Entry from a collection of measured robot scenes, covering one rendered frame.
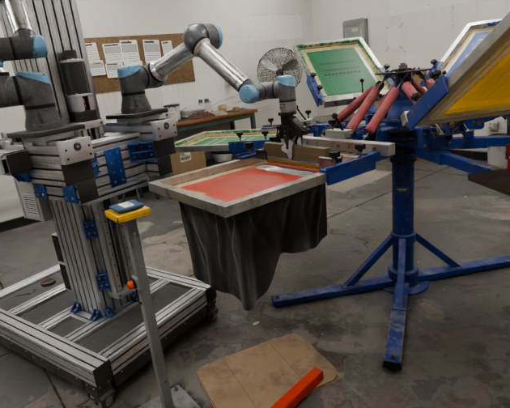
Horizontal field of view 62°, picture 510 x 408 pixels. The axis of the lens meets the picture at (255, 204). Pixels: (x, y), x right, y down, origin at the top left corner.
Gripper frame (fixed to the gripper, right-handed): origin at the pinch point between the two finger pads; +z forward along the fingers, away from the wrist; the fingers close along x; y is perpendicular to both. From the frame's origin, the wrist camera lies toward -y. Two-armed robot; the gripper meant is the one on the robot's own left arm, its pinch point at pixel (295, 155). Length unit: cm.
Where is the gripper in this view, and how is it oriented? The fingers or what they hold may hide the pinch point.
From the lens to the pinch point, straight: 196.3
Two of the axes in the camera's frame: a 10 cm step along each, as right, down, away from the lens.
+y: -6.2, -1.8, 7.6
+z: 1.1, 9.5, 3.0
